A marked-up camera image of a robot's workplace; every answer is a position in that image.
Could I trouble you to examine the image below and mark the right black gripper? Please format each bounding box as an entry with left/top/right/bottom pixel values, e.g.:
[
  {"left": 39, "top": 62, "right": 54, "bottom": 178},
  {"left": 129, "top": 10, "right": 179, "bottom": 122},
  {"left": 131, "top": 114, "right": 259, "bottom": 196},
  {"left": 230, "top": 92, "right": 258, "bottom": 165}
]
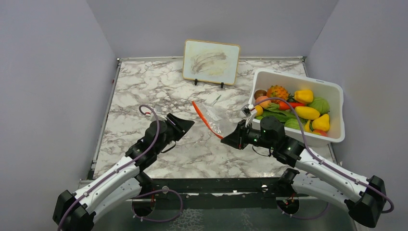
[{"left": 221, "top": 119, "right": 275, "bottom": 150}]

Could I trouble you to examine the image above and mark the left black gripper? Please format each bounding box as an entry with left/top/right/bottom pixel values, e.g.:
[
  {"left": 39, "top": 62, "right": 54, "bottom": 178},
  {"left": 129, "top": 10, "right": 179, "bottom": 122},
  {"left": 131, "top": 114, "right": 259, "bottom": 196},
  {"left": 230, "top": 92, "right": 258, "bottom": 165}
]
[{"left": 155, "top": 113, "right": 195, "bottom": 154}]

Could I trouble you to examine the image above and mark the clear zip bag orange zipper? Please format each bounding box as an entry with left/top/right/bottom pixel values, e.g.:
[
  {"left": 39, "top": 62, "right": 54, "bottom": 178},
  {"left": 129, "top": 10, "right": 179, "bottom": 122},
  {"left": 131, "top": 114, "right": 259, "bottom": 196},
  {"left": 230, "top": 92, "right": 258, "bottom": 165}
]
[{"left": 192, "top": 101, "right": 236, "bottom": 139}]

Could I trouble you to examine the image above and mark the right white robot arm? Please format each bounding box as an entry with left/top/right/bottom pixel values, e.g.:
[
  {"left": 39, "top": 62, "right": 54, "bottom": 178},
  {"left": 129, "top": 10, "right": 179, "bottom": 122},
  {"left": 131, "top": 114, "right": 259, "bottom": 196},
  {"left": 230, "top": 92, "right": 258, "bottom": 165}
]
[{"left": 221, "top": 116, "right": 386, "bottom": 228}]

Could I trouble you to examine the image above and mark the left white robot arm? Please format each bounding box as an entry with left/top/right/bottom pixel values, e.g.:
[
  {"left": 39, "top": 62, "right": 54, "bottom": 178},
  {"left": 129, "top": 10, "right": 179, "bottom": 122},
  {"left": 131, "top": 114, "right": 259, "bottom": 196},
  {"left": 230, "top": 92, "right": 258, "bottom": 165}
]
[{"left": 52, "top": 114, "right": 194, "bottom": 231}]

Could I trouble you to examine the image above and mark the small orange fruit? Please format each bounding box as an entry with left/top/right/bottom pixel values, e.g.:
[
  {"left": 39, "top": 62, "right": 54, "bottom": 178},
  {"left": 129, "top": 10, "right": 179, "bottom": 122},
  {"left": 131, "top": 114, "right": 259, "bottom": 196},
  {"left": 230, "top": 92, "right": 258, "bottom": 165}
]
[{"left": 254, "top": 105, "right": 264, "bottom": 116}]

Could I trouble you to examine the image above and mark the grey pen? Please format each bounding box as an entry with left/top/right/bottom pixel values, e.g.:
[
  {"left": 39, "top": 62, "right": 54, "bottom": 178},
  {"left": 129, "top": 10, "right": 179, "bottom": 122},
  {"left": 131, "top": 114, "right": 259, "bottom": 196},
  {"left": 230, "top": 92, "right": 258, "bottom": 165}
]
[{"left": 211, "top": 95, "right": 221, "bottom": 105}]

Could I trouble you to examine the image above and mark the brown kiwi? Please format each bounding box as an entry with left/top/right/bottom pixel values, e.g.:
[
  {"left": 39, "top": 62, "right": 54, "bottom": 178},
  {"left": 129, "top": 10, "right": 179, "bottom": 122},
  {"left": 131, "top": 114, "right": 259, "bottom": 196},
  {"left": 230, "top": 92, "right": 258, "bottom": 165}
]
[{"left": 254, "top": 90, "right": 267, "bottom": 100}]

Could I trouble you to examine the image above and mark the red carrot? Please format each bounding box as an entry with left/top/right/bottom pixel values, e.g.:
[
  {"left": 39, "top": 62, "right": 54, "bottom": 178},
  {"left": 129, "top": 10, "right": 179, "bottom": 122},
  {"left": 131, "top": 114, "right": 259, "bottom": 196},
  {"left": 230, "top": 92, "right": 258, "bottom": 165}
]
[{"left": 279, "top": 101, "right": 305, "bottom": 111}]

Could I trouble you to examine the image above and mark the green leafy vegetable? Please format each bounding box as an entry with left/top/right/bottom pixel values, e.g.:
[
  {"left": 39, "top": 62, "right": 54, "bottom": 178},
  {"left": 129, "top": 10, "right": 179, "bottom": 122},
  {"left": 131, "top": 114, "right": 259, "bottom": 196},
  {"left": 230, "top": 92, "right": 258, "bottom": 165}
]
[{"left": 255, "top": 103, "right": 300, "bottom": 130}]

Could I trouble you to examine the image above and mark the yellow mango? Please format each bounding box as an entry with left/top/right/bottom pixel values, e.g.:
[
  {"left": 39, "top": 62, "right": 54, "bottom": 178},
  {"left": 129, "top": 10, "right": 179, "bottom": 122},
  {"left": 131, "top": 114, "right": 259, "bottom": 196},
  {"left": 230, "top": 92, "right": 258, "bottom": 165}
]
[{"left": 295, "top": 106, "right": 320, "bottom": 120}]

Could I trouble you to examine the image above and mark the yellow bell pepper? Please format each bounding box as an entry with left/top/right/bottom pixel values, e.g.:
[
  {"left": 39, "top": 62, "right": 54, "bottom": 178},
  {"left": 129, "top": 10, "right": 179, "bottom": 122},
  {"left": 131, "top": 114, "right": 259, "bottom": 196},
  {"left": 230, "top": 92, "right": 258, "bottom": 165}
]
[{"left": 294, "top": 90, "right": 314, "bottom": 104}]

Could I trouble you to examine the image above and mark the red apple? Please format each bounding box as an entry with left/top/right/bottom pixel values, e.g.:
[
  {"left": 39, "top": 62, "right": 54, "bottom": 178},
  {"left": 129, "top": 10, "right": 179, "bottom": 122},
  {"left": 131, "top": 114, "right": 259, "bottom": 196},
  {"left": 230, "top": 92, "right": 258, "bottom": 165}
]
[{"left": 312, "top": 129, "right": 328, "bottom": 137}]

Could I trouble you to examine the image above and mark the yellow pear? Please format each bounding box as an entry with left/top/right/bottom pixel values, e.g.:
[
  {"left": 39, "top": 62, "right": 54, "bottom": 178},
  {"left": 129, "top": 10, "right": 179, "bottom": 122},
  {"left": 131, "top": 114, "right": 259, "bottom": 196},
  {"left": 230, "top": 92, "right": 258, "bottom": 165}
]
[{"left": 312, "top": 114, "right": 330, "bottom": 132}]

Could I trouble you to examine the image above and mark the green cabbage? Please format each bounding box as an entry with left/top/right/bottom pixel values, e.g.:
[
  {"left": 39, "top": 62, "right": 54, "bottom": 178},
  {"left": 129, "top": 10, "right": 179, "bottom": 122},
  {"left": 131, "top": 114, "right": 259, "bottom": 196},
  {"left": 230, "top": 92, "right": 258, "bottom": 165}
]
[{"left": 308, "top": 97, "right": 330, "bottom": 115}]

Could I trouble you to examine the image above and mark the white plastic bin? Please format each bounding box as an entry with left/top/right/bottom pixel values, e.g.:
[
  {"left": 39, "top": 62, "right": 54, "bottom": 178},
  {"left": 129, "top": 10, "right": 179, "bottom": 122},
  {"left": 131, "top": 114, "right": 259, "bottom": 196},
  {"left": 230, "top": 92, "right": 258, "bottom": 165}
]
[{"left": 248, "top": 68, "right": 345, "bottom": 147}]

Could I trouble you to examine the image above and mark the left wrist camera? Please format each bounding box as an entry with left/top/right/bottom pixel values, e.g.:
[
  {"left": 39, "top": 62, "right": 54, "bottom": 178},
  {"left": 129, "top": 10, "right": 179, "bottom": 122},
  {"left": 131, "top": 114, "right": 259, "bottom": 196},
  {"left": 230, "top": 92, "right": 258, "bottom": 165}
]
[{"left": 150, "top": 105, "right": 166, "bottom": 122}]

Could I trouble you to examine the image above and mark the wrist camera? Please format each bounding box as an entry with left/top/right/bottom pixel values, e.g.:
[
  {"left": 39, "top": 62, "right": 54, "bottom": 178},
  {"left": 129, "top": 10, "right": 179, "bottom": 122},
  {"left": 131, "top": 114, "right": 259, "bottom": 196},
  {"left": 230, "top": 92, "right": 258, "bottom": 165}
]
[
  {"left": 241, "top": 104, "right": 257, "bottom": 127},
  {"left": 150, "top": 105, "right": 166, "bottom": 122}
]

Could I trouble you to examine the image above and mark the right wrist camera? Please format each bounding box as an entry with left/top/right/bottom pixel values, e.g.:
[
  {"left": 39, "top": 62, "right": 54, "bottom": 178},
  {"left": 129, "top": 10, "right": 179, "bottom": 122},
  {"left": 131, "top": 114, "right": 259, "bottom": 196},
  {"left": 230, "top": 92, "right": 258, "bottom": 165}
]
[{"left": 241, "top": 104, "right": 257, "bottom": 127}]

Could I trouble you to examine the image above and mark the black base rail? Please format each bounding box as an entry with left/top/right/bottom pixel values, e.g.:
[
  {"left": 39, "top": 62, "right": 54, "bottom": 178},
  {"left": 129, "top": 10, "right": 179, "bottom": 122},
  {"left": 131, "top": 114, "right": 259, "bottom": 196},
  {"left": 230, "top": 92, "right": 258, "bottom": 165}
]
[{"left": 86, "top": 177, "right": 319, "bottom": 211}]

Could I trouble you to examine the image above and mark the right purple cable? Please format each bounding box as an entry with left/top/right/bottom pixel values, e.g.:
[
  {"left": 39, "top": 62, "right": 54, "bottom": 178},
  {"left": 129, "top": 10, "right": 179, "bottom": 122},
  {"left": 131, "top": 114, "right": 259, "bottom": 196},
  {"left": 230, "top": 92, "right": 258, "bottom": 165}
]
[{"left": 253, "top": 97, "right": 395, "bottom": 214}]

